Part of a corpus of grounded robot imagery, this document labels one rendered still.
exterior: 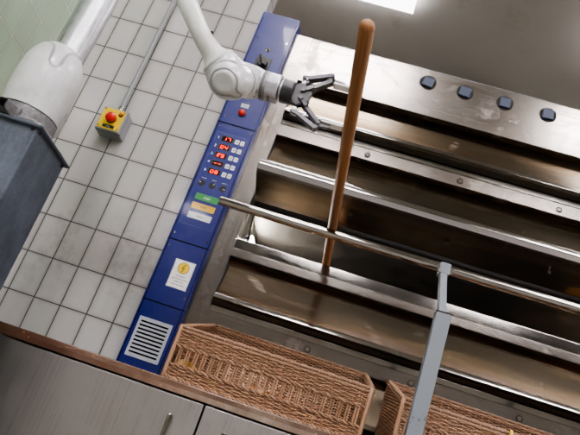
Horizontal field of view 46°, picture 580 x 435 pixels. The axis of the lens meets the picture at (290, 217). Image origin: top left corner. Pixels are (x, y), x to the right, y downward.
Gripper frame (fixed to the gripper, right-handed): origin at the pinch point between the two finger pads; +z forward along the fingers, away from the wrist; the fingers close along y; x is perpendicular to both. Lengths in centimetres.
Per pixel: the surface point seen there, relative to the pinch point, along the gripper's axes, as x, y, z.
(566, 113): -54, -58, 77
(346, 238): -17.5, 33.1, 11.5
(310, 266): -55, 33, 1
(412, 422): 5, 83, 41
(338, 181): 15.1, 31.0, 6.0
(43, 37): -32, -14, -118
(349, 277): -55, 32, 15
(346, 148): 33.8, 31.1, 6.6
